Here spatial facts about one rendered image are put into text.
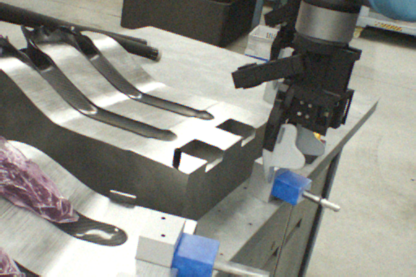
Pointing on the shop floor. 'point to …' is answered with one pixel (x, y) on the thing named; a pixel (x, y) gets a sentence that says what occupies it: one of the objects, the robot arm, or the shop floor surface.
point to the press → (192, 1)
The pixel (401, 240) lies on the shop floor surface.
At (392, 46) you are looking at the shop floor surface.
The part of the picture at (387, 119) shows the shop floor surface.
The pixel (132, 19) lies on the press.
